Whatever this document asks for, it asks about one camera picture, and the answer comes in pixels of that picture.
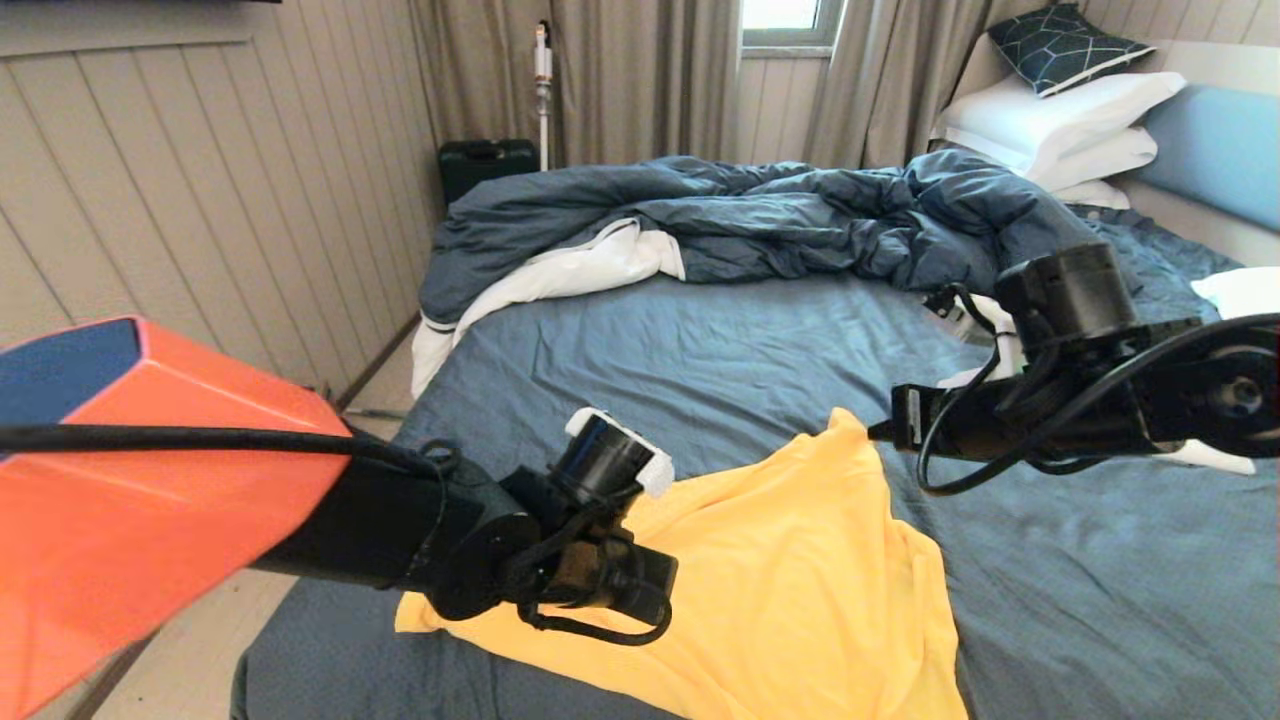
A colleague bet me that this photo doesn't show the yellow t-shirt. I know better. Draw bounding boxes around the yellow t-shirt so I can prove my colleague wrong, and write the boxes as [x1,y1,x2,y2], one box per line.
[395,407,969,720]

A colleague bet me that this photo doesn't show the long white remote control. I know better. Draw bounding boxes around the long white remote control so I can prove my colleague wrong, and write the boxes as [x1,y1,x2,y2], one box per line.
[1165,440,1256,477]

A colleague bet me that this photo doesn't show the dark blue bed sheet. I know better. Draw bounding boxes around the dark blue bed sheet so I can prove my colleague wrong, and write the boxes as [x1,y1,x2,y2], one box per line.
[232,205,1280,720]

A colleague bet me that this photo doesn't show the crumpled dark blue duvet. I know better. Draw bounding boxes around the crumpled dark blue duvet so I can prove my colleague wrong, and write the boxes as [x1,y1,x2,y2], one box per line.
[418,150,1143,327]

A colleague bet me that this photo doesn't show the small white pillow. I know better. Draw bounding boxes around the small white pillow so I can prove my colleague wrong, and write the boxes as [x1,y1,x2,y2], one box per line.
[1048,180,1131,212]

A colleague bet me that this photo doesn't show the flat white pillow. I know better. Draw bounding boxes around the flat white pillow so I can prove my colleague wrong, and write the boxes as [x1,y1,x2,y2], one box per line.
[1020,128,1158,195]

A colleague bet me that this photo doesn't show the white duvet lining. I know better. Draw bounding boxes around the white duvet lining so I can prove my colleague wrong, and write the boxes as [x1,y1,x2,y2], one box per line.
[411,218,687,401]

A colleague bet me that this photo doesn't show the large white pillow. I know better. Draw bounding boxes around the large white pillow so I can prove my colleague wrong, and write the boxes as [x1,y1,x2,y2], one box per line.
[930,72,1187,181]

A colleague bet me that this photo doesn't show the light blue headboard pad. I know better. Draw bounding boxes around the light blue headboard pad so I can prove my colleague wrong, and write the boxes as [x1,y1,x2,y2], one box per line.
[1133,87,1280,237]

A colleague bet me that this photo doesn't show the narrow beige curtain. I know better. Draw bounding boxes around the narrow beige curtain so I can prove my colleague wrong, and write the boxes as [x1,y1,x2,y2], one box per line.
[800,0,1056,173]

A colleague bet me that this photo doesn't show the dark geometric pattern cushion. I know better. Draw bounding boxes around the dark geometric pattern cushion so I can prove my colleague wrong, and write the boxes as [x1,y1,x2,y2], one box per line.
[985,5,1156,100]

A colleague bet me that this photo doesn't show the wide beige curtain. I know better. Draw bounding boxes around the wide beige curtain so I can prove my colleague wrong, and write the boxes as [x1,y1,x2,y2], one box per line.
[408,0,741,171]

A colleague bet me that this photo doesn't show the dark green hard case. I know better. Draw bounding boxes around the dark green hard case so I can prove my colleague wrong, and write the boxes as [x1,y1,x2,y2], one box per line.
[438,140,541,209]

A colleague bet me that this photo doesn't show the white stick vacuum cleaner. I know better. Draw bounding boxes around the white stick vacuum cleaner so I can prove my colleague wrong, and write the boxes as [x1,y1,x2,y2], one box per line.
[533,22,556,173]

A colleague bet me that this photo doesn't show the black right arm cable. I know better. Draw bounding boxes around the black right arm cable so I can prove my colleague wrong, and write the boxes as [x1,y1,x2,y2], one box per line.
[915,285,1280,498]

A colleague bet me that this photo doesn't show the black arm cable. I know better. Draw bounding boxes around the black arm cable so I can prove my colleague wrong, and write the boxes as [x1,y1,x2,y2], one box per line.
[915,285,1280,498]
[0,425,673,648]

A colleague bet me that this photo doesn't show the beige headboard frame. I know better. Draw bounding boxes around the beige headboard frame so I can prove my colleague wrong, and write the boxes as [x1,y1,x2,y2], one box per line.
[945,38,1280,269]

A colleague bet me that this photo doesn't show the window with grey frame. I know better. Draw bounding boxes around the window with grey frame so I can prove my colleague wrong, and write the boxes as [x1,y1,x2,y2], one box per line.
[738,0,846,53]

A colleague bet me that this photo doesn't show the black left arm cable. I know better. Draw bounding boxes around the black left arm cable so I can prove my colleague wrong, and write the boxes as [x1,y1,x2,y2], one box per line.
[0,425,673,648]

